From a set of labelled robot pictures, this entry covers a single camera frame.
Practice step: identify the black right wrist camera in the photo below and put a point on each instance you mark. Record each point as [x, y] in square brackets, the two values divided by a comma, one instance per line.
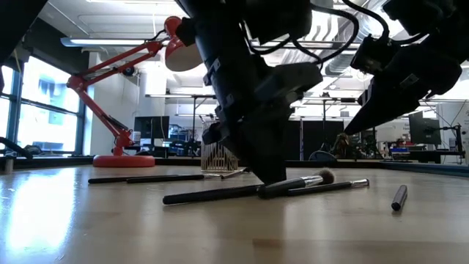
[372, 55]

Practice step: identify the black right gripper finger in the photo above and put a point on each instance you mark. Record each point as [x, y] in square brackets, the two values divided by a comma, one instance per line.
[384, 99]

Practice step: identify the long ceiling light strip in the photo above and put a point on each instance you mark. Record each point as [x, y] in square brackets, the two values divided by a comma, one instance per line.
[110, 42]

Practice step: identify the fluffy-headed black makeup brush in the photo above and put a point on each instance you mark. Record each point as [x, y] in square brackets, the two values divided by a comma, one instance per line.
[289, 185]

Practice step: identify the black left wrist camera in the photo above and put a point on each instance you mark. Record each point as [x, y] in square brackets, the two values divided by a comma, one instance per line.
[293, 80]

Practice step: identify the dark office chair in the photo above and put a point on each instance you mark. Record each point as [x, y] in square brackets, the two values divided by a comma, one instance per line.
[322, 157]

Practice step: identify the black computer monitor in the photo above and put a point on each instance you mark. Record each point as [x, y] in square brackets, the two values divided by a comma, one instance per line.
[151, 127]

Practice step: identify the black aluminium table frame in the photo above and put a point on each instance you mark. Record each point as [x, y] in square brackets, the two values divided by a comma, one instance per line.
[55, 160]

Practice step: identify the person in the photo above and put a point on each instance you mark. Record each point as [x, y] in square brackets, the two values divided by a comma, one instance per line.
[342, 144]

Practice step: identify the grey background metal frame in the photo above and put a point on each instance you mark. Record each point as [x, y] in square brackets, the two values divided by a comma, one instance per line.
[194, 121]

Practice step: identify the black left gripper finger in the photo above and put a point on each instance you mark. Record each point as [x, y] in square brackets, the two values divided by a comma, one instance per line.
[264, 146]
[214, 133]

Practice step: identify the cluttered background desk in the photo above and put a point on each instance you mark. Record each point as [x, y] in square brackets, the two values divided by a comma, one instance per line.
[161, 150]

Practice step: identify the red desk lamp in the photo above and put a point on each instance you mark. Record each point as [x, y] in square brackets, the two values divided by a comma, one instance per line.
[122, 161]

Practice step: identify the black monitor on arm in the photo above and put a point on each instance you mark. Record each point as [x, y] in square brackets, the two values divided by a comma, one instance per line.
[425, 128]

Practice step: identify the dark background desk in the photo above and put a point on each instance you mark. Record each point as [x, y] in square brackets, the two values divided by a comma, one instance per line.
[421, 155]

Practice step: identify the small grey post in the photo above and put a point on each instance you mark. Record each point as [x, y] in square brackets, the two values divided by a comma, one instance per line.
[8, 165]

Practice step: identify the large framed window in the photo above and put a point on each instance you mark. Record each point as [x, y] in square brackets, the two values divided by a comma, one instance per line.
[47, 128]

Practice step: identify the silver ventilation duct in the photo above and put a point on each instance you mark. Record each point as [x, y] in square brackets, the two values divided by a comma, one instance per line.
[342, 67]

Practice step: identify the black partition wall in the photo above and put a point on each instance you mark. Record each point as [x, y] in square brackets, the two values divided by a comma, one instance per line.
[311, 135]

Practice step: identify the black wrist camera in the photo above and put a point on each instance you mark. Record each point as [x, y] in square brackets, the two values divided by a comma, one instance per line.
[372, 55]
[293, 80]

